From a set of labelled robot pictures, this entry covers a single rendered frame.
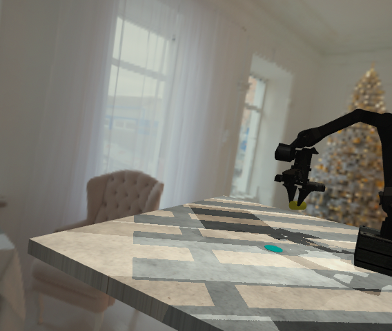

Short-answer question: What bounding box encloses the yellow cylinder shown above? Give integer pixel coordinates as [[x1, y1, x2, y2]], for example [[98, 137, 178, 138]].
[[289, 201, 306, 210]]

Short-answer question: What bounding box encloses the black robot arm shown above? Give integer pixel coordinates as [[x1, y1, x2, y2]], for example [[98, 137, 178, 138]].
[[275, 108, 392, 240]]

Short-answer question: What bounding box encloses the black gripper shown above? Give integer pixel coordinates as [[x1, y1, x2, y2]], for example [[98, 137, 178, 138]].
[[274, 163, 325, 206]]

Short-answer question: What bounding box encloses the cyan circle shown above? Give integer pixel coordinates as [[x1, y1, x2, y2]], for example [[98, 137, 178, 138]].
[[264, 245, 283, 252]]

